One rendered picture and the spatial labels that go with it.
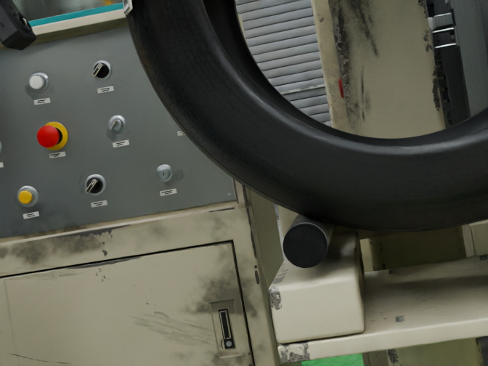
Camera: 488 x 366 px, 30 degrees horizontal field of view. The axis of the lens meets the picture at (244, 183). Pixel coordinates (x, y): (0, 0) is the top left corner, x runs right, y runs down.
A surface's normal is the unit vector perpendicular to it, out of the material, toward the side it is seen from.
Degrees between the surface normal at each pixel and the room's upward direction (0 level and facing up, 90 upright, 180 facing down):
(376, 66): 90
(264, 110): 97
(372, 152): 100
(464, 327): 90
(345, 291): 90
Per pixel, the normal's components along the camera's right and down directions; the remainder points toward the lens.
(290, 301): -0.13, 0.07
